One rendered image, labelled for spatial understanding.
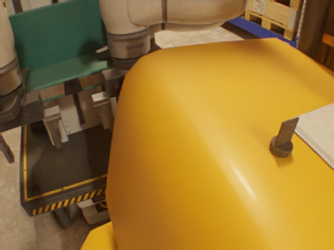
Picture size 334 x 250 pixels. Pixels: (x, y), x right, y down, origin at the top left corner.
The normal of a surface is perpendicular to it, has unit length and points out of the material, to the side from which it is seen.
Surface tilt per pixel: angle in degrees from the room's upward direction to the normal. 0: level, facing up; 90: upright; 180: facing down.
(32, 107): 90
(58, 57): 90
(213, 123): 14
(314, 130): 0
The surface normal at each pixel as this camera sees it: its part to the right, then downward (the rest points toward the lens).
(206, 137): -0.25, -0.69
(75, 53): 0.42, 0.58
